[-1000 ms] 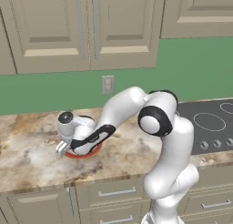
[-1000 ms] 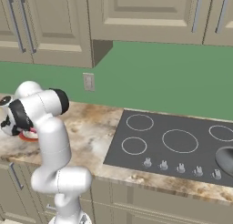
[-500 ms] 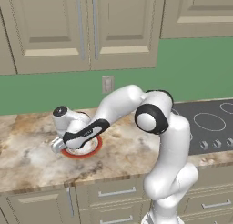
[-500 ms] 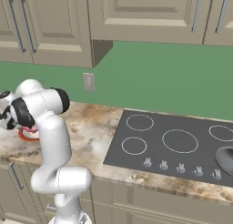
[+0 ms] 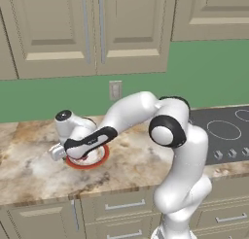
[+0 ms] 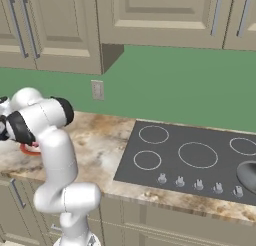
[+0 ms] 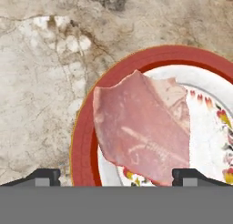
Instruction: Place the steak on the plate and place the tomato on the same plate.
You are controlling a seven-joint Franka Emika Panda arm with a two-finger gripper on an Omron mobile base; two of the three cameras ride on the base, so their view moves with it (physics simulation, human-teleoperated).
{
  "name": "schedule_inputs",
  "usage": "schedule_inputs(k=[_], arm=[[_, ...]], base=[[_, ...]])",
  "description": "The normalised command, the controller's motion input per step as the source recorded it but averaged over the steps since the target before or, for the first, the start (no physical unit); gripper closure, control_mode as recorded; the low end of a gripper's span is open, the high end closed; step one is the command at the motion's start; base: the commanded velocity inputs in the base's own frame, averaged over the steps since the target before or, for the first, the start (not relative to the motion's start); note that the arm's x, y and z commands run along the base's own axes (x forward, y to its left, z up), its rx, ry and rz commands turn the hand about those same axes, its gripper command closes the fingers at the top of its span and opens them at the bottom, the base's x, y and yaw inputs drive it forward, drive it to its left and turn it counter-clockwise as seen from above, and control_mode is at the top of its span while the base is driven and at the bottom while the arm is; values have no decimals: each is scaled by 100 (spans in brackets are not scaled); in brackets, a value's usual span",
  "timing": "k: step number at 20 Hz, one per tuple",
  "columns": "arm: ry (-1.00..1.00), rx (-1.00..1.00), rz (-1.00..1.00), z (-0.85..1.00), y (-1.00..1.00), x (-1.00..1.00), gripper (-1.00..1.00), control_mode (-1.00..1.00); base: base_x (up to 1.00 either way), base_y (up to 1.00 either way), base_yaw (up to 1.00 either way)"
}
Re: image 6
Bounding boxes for red plate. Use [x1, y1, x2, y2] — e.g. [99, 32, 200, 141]
[19, 141, 43, 157]

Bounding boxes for grey hob knob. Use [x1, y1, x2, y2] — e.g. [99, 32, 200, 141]
[212, 181, 225, 195]
[193, 178, 205, 192]
[232, 185, 245, 199]
[157, 172, 168, 185]
[174, 175, 186, 188]

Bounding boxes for dark grey hob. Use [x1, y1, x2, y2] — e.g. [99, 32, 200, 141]
[113, 119, 256, 207]

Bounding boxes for beige base cupboard front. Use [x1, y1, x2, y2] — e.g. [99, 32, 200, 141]
[99, 194, 256, 246]

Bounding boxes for beige drawer front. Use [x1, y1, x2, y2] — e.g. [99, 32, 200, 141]
[30, 180, 102, 246]

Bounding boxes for dark grey pan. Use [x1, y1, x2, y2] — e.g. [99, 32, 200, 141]
[235, 159, 256, 195]

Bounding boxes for beige base cupboard door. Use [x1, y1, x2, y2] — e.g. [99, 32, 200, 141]
[0, 176, 48, 246]

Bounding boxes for grey wall socket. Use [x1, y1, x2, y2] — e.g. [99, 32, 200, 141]
[90, 79, 105, 101]

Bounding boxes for wide beige wall cupboard door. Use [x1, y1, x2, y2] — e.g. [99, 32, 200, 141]
[95, 0, 235, 51]

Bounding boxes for grey drawer handle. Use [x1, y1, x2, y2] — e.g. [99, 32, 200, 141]
[49, 223, 64, 233]

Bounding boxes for grey base cupboard handle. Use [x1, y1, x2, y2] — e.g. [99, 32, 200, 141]
[9, 178, 27, 210]

